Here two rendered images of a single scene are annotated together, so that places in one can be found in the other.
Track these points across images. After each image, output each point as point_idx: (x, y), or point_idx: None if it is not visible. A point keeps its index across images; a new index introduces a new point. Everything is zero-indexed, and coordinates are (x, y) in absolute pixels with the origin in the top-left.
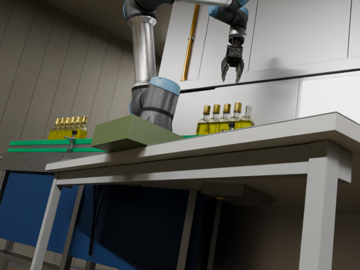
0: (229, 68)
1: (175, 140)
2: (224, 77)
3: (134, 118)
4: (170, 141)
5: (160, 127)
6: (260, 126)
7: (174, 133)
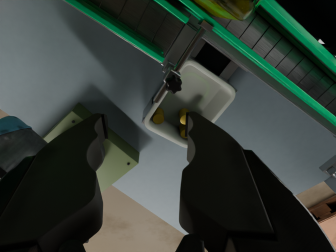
0: (95, 193)
1: (131, 198)
2: (102, 139)
3: None
4: (127, 195)
5: (105, 189)
6: (177, 229)
7: (117, 180)
